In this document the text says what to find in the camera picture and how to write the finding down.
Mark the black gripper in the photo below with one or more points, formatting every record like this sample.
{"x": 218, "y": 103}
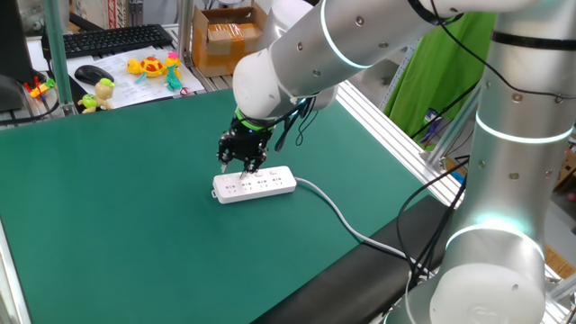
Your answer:
{"x": 247, "y": 141}

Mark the white four-socket power strip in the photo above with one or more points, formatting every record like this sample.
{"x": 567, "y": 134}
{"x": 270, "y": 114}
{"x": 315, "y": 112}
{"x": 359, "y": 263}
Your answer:
{"x": 252, "y": 186}

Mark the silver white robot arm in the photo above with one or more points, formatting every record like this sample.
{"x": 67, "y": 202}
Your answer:
{"x": 495, "y": 288}

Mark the pink-haired green doll toy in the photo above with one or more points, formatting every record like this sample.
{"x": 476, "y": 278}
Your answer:
{"x": 173, "y": 76}

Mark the taped cardboard box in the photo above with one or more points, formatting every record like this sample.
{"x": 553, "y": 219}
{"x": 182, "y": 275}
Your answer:
{"x": 216, "y": 45}

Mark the yellow red turtle toy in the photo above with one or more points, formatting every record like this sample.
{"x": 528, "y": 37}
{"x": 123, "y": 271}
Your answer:
{"x": 150, "y": 66}

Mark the white printed paper sheets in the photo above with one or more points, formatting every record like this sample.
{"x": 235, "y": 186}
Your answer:
{"x": 130, "y": 90}

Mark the green table mat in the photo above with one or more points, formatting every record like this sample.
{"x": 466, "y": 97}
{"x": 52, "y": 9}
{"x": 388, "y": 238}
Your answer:
{"x": 112, "y": 225}

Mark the doll toy with green cap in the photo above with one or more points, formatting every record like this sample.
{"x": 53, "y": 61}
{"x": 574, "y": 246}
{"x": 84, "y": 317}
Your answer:
{"x": 103, "y": 94}

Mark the black rubber strip mat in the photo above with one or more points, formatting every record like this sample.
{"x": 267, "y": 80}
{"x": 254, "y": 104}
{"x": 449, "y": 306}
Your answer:
{"x": 342, "y": 288}

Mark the black computer mouse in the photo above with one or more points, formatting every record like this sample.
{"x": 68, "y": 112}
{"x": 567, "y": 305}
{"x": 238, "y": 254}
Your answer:
{"x": 92, "y": 74}

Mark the black computer keyboard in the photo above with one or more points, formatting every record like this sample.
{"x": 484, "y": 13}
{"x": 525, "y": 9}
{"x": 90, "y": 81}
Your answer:
{"x": 108, "y": 40}

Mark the bright green cloth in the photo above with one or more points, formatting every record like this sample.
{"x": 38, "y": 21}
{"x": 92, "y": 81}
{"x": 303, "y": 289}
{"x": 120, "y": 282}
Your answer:
{"x": 432, "y": 76}

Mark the red yellow plastic toy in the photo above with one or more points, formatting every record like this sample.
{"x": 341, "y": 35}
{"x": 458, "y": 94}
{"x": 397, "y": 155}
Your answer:
{"x": 39, "y": 90}

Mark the black computer monitor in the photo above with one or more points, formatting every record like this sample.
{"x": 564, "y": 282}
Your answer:
{"x": 11, "y": 45}

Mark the aluminium frame post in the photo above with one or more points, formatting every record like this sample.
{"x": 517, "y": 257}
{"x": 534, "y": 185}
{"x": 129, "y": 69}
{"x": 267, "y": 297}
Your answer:
{"x": 184, "y": 27}
{"x": 450, "y": 130}
{"x": 58, "y": 54}

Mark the aluminium profile side rail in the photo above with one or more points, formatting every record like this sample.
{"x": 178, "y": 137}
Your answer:
{"x": 396, "y": 139}
{"x": 11, "y": 288}

